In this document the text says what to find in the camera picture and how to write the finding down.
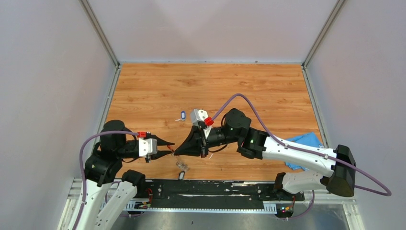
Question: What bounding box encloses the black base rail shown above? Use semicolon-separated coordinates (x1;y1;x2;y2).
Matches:
124;179;304;214

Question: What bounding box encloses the blue tag key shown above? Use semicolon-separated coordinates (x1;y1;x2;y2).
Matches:
176;111;186;121

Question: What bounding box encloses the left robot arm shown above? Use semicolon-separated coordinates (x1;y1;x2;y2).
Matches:
67;120;172;230

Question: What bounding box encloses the black tag key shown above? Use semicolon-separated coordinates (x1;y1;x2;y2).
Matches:
178;171;185;180

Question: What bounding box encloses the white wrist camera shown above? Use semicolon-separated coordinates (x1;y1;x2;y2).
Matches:
190;109;214;138
137;132;158;159

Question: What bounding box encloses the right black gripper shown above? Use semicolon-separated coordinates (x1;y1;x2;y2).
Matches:
174;126;241;159

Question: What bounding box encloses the red handled metal key holder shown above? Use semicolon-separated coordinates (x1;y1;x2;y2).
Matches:
167;145;189;172

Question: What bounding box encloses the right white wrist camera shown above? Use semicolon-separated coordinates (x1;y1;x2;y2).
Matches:
190;109;214;138

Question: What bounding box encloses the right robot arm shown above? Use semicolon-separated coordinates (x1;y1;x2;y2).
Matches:
174;108;356;200

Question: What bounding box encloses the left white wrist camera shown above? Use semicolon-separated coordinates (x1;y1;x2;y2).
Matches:
137;132;158;159

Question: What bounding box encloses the blue cloth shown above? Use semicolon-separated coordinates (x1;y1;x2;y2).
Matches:
283;132;324;171

